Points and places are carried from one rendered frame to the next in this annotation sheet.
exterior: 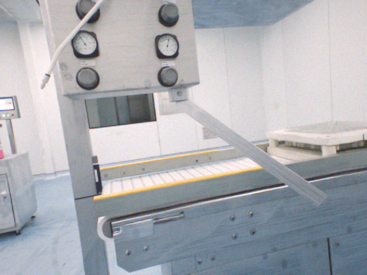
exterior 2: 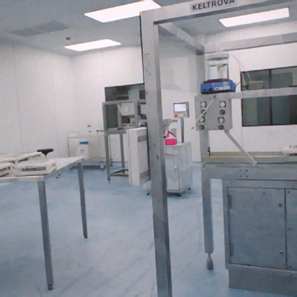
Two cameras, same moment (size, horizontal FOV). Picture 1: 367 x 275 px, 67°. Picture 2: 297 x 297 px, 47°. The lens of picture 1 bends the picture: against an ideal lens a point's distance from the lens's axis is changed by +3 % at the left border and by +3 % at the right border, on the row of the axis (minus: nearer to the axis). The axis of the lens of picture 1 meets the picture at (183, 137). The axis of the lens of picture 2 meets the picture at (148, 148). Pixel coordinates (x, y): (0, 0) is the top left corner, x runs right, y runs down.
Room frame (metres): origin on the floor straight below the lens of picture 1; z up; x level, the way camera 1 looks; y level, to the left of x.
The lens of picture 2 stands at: (-1.51, -0.91, 1.20)
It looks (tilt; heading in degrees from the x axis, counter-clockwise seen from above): 5 degrees down; 38
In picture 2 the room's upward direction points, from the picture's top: 3 degrees counter-clockwise
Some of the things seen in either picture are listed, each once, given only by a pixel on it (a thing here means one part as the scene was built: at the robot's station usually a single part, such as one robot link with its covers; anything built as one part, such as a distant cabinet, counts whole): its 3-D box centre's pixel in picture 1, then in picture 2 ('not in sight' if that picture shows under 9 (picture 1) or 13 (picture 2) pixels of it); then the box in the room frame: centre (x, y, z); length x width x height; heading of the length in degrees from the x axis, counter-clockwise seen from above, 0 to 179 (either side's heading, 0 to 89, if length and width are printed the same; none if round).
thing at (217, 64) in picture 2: not in sight; (217, 66); (0.58, 0.08, 1.50); 0.15 x 0.15 x 0.19
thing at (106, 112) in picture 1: (119, 96); (275, 97); (5.57, 1.20, 1.43); 1.38 x 0.01 x 1.16; 103
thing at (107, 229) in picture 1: (112, 205); not in sight; (0.59, 0.18, 0.85); 0.27 x 0.03 x 0.03; 14
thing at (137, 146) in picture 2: not in sight; (140, 155); (-0.27, 0.09, 1.01); 0.17 x 0.06 x 0.26; 14
